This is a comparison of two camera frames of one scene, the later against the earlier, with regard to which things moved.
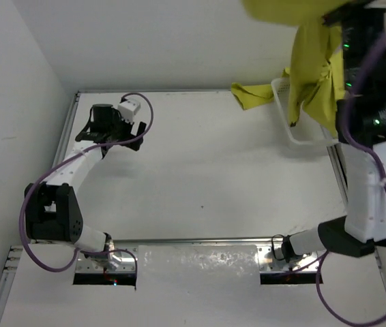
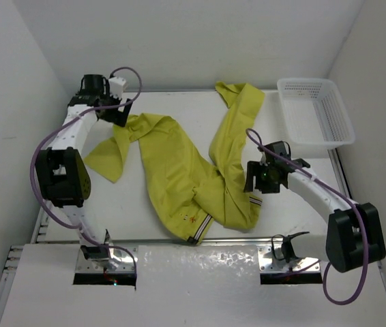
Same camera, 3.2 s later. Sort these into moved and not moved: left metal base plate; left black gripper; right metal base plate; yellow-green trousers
Moved: left black gripper; yellow-green trousers
Not moved: right metal base plate; left metal base plate
